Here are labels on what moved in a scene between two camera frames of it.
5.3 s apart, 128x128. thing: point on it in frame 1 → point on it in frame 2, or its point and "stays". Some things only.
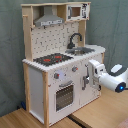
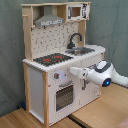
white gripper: x=95 y=69 → x=84 y=73
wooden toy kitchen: x=56 y=75 stays
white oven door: x=64 y=97 stays
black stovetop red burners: x=52 y=58 stays
